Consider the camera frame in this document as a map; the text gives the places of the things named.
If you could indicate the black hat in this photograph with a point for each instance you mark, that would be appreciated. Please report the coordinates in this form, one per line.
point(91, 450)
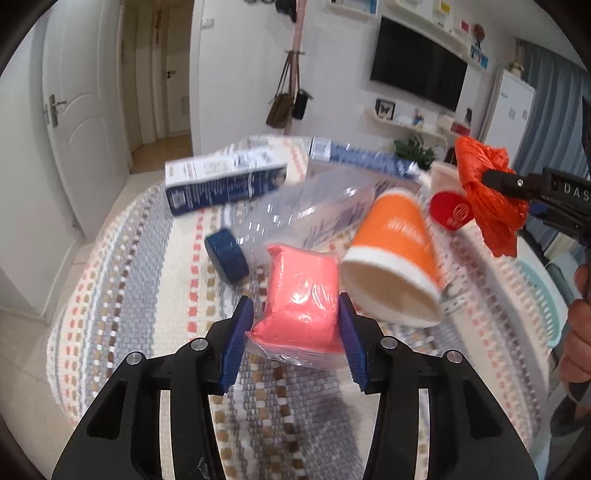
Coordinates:
point(285, 9)

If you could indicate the brown hanging bag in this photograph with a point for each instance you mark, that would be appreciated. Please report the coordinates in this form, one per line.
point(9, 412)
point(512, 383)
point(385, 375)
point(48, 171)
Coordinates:
point(279, 110)

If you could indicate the orange plastic bag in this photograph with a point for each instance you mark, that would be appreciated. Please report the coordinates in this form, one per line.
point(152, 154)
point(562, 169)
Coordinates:
point(480, 157)

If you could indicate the blue curtain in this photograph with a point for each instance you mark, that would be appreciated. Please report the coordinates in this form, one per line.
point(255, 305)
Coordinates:
point(554, 60)

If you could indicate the small blue box shelf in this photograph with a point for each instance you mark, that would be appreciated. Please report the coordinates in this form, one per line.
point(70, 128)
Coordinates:
point(480, 54)

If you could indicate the striped woven tablecloth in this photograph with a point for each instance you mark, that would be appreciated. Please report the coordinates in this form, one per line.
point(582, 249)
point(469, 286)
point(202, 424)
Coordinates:
point(147, 286)

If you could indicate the pink tissue packet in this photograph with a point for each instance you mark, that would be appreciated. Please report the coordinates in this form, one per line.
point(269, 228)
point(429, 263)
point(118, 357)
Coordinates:
point(300, 286)

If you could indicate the white door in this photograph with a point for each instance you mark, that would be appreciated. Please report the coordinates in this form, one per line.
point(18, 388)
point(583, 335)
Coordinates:
point(87, 115)

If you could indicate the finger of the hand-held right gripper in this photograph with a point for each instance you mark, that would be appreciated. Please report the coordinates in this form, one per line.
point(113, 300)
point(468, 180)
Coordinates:
point(558, 221)
point(508, 182)

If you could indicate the black hanging bag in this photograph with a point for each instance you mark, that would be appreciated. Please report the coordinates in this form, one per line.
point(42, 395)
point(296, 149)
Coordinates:
point(301, 105)

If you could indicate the light blue plastic basket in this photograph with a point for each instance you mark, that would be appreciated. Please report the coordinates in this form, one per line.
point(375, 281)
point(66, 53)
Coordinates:
point(549, 295)

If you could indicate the clear plastic bottle blue cap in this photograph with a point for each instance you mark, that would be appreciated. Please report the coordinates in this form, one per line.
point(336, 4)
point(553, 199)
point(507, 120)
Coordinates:
point(286, 217)

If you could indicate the black flat television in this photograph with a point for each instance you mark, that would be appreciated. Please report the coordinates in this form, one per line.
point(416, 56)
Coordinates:
point(415, 60)

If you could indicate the wide blue box shelf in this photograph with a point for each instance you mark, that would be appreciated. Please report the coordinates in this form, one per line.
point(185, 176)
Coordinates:
point(346, 4)

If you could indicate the white and red wall cubby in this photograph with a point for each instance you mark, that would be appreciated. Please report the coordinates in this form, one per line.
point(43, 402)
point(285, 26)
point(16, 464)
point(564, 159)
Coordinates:
point(455, 125)

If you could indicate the small flower pot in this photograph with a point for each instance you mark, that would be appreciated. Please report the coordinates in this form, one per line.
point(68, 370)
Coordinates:
point(515, 67)

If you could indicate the green potted plant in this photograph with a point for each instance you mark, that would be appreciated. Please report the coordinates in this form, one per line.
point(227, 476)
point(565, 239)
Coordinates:
point(413, 150)

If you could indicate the butterfly picture frame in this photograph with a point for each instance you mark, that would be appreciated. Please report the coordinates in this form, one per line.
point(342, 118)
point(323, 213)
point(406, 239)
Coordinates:
point(385, 109)

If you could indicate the white standing air conditioner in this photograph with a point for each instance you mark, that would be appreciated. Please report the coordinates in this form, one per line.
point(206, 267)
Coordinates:
point(508, 115)

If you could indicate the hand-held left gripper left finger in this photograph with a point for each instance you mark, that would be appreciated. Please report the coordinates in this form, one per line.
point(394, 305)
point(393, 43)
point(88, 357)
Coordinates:
point(233, 350)

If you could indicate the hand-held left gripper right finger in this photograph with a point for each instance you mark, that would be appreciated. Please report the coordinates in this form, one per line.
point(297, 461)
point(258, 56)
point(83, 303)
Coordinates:
point(358, 350)

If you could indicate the pink coat rack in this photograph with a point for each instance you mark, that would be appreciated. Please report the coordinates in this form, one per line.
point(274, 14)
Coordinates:
point(298, 27)

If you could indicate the blue and white carton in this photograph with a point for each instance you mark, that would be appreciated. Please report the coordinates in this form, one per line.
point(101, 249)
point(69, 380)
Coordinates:
point(360, 157)
point(217, 189)

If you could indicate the white curved lower wall shelf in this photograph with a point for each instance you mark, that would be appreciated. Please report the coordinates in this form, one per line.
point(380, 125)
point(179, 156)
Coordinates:
point(406, 123)

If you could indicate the person's right hand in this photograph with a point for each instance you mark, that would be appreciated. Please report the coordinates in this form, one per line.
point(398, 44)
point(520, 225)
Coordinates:
point(579, 341)

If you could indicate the orange paper cup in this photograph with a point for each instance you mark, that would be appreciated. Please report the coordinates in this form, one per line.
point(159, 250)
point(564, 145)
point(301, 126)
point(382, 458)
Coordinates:
point(397, 230)

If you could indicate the red fan ornament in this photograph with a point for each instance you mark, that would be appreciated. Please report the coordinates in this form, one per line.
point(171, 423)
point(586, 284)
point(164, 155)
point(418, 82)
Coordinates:
point(480, 33)

